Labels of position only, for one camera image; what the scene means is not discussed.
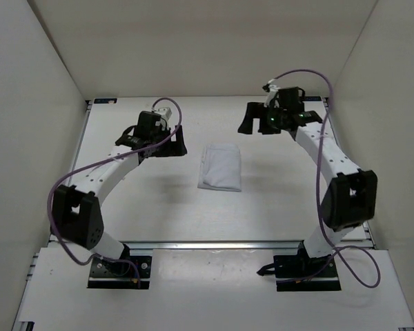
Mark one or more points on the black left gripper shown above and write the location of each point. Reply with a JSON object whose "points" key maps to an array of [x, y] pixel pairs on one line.
{"points": [[174, 147]]}

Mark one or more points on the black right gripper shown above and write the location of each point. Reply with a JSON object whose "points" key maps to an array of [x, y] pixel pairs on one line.
{"points": [[257, 112]]}

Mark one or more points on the white skirt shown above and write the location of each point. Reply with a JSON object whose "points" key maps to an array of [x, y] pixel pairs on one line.
{"points": [[221, 168]]}

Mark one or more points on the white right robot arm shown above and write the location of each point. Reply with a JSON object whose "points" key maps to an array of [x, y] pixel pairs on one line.
{"points": [[311, 138]]}

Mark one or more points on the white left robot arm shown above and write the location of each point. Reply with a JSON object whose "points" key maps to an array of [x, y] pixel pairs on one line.
{"points": [[76, 209]]}

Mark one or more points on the blue label right corner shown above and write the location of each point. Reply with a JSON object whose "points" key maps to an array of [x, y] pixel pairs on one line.
{"points": [[312, 99]]}

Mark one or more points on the blue label corner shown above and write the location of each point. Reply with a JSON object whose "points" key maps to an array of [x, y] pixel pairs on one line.
{"points": [[105, 100], [312, 99]]}

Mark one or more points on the blue label left corner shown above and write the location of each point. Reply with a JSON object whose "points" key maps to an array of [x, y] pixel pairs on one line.
{"points": [[105, 100]]}

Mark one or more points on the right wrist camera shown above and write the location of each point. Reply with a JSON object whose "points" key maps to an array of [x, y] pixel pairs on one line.
{"points": [[290, 99]]}

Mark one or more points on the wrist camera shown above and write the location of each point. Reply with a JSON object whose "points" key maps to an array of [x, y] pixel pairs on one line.
{"points": [[164, 112], [290, 99]]}

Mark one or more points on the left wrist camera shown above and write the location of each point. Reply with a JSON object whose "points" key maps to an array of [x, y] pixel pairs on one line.
{"points": [[164, 112]]}

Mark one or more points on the aluminium table edge rail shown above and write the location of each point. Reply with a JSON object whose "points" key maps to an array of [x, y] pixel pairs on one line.
{"points": [[351, 195]]}

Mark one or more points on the front aluminium rail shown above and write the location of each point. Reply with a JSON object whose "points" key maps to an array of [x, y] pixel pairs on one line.
{"points": [[212, 245]]}

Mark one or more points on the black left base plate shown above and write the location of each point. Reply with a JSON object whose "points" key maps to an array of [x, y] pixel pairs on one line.
{"points": [[121, 276]]}

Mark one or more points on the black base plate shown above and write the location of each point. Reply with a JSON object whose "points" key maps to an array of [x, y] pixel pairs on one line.
{"points": [[295, 274], [121, 276]]}

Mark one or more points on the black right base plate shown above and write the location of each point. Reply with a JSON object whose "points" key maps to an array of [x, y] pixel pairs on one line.
{"points": [[295, 274]]}

